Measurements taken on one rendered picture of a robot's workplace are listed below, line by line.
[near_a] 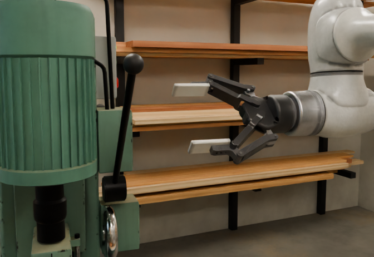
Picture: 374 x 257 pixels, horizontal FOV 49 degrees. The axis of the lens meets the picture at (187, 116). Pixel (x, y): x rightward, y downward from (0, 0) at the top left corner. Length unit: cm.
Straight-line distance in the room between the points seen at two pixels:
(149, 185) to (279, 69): 168
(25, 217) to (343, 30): 72
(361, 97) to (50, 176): 59
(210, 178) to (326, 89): 228
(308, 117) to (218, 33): 275
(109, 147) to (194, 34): 250
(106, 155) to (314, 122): 48
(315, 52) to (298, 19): 312
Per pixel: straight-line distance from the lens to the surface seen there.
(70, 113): 71
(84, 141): 74
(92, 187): 101
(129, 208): 101
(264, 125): 76
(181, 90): 77
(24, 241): 94
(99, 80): 107
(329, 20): 83
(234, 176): 313
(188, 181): 297
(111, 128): 98
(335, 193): 447
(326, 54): 83
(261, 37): 372
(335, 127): 84
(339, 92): 83
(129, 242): 104
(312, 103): 80
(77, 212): 93
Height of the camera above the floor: 139
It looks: 6 degrees down
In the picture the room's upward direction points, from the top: straight up
